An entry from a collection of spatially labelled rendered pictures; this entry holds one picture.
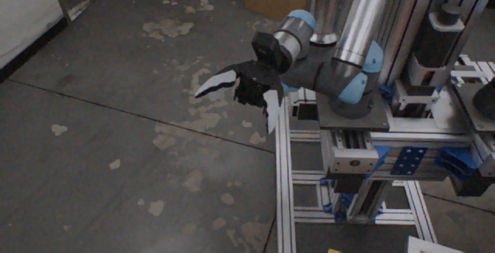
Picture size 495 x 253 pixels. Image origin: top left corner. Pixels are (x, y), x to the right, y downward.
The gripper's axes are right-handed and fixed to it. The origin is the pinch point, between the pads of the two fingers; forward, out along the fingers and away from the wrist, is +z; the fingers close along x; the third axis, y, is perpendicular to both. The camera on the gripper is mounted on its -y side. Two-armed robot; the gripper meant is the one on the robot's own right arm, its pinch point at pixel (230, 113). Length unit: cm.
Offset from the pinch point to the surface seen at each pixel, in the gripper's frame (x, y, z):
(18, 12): 258, 163, -118
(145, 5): 212, 199, -227
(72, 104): 173, 193, -82
